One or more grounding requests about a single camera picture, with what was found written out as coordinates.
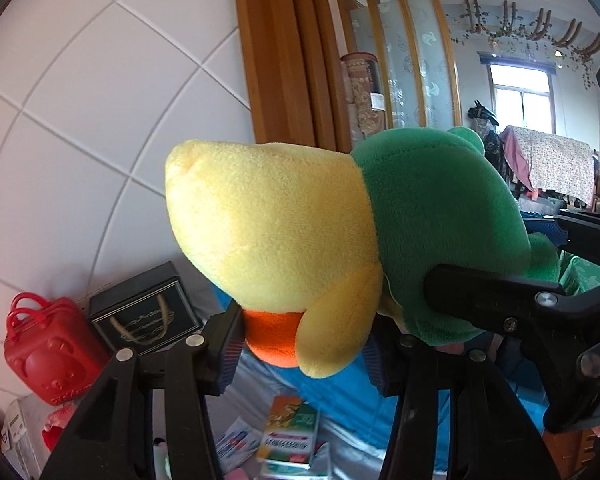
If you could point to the cloth-covered round desktop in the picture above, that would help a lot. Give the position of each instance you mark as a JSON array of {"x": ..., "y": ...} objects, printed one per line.
[{"x": 250, "y": 400}]

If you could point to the wooden wall column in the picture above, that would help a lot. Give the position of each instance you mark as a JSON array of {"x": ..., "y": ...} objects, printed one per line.
[{"x": 290, "y": 50}]

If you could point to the white and blue sachet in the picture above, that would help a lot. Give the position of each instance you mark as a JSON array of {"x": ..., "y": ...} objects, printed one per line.
[{"x": 237, "y": 447}]

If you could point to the shiny green cloth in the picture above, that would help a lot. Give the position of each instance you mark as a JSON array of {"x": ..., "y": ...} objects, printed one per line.
[{"x": 585, "y": 272}]

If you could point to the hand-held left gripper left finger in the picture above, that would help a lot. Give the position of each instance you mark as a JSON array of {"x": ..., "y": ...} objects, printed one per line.
[{"x": 227, "y": 355}]

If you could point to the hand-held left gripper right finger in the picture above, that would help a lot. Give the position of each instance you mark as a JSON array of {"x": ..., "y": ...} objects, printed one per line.
[{"x": 380, "y": 370}]

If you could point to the flat white box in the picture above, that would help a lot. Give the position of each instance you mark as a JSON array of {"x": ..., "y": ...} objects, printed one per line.
[{"x": 19, "y": 435}]

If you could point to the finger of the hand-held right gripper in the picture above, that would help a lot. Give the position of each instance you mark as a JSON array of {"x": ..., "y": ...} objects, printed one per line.
[
  {"x": 480, "y": 290},
  {"x": 545, "y": 232}
]

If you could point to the small white green box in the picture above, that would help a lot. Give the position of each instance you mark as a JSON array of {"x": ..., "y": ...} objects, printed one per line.
[{"x": 285, "y": 447}]

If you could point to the black gift box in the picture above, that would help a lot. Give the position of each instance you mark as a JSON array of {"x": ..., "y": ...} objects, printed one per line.
[{"x": 145, "y": 310}]

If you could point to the wooden framed glass partition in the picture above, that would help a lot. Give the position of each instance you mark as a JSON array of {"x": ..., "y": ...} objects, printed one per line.
[{"x": 410, "y": 50}]

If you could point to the rolled patterned carpet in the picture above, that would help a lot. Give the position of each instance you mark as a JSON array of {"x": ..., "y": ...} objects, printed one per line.
[{"x": 362, "y": 95}]

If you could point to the red plastic carry case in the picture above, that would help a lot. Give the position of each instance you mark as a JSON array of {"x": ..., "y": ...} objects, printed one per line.
[{"x": 50, "y": 355}]

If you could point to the yellow and green plush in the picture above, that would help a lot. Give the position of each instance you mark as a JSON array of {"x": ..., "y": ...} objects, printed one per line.
[{"x": 280, "y": 220}]

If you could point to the pink and white box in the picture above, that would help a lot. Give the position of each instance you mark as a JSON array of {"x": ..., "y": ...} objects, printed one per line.
[{"x": 60, "y": 425}]

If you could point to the hanging vine decoration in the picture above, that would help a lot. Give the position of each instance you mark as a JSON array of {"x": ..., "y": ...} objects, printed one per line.
[{"x": 530, "y": 25}]

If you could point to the blue plastic crate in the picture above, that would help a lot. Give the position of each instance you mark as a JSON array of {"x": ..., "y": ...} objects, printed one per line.
[{"x": 340, "y": 395}]

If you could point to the window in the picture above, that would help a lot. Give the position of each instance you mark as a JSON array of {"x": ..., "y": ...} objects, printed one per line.
[{"x": 522, "y": 95}]

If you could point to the white remote control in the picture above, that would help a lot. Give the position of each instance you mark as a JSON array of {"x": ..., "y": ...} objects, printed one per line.
[{"x": 6, "y": 436}]

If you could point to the floral cloth on rack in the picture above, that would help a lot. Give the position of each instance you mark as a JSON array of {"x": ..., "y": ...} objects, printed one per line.
[{"x": 555, "y": 160}]

